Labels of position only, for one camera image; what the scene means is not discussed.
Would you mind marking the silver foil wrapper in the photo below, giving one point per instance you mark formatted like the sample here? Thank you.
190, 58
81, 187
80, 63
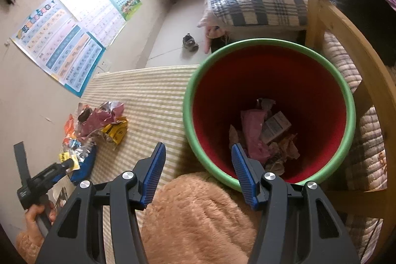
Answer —
77, 149

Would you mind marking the small blue white carton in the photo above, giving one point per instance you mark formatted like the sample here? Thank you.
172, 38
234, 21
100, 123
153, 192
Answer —
276, 126

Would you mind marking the white wall poster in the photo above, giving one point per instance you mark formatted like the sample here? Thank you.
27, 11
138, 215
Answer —
92, 10

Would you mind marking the blue colourful wall poster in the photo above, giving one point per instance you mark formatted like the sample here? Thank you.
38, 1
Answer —
58, 47

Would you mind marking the crumpled white tissue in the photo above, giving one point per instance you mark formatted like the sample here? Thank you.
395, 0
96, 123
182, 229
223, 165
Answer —
284, 152

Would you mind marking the peach fuzzy garment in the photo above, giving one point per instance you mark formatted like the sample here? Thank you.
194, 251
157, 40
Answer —
198, 220

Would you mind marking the pink bed sheet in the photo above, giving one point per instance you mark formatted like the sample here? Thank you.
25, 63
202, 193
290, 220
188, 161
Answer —
212, 26

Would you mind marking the small yellow wrapper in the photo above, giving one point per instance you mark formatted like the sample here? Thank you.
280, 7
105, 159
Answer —
65, 156

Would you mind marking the black cloth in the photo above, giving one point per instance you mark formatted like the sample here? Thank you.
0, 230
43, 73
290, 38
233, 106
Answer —
365, 10

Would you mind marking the person's left hand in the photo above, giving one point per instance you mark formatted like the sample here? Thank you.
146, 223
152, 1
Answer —
31, 219

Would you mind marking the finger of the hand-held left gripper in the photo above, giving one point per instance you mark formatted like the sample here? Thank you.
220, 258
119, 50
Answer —
60, 171

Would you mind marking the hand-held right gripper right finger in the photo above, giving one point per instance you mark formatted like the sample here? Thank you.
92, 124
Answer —
244, 177

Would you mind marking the printed paper packet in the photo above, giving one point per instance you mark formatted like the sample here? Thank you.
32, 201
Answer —
62, 194

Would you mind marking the white wall socket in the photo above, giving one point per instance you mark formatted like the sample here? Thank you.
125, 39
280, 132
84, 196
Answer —
102, 66

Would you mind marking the purple pink foil wrapper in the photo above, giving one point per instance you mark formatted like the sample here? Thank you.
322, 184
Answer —
103, 118

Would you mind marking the dark crumpled wrapper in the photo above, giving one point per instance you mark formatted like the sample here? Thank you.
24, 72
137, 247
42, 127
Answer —
84, 115

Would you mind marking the quilted chair cushion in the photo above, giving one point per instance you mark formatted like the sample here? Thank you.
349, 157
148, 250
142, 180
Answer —
368, 140

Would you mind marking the light pink wrapper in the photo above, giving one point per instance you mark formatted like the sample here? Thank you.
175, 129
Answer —
253, 131

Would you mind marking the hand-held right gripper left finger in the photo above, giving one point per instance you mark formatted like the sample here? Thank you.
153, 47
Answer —
153, 174

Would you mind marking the person's left forearm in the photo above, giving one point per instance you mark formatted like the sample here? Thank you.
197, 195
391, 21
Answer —
26, 247

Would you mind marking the red bin with green rim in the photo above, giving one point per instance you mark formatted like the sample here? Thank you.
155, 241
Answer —
278, 75

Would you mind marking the blue white plastic wrapper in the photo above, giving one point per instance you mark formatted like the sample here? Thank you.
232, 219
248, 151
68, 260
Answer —
84, 166

